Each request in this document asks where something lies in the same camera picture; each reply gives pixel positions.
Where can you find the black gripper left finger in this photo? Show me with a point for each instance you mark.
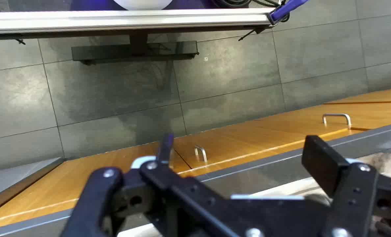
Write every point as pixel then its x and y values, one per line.
pixel 190 197

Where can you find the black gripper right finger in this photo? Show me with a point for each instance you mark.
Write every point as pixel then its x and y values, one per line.
pixel 354 197

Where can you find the wooden lower cabinet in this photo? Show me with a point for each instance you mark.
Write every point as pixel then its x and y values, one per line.
pixel 256 136

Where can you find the black table foot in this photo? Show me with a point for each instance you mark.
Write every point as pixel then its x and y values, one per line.
pixel 134 51

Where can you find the blue clamp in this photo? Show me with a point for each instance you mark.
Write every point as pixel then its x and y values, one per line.
pixel 288 10

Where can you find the white round object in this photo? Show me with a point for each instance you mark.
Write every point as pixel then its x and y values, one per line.
pixel 143 3

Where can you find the aluminium frame table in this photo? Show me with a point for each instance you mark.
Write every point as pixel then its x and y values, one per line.
pixel 117 21

